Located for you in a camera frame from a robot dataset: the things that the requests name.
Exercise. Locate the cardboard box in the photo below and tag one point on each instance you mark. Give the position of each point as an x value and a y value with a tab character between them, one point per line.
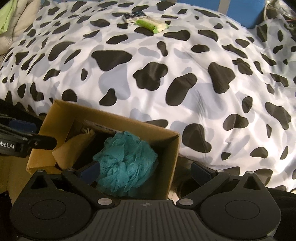
66	120

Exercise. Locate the blue striped right cushion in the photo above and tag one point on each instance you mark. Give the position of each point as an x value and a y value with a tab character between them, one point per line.
248	13

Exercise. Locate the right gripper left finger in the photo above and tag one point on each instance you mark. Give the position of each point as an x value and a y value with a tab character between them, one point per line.
81	181

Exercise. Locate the cow print blanket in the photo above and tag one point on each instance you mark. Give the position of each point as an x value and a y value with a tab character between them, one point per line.
228	91

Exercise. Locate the teal mesh bath loofah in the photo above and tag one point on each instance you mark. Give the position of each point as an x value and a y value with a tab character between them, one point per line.
126	163

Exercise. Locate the green cloth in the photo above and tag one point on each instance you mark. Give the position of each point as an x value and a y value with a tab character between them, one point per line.
7	11

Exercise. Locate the small black box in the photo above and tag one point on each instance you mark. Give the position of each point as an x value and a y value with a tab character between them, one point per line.
133	16

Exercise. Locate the beige quilted blanket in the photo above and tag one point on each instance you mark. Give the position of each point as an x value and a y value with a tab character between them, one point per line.
24	15

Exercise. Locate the tan drawstring pouch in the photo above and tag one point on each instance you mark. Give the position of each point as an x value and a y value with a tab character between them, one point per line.
68	153

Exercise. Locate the clutter pile of bags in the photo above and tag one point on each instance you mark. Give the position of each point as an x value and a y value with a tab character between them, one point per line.
284	8

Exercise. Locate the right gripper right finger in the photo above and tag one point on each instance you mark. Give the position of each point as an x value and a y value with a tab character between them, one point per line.
209	182

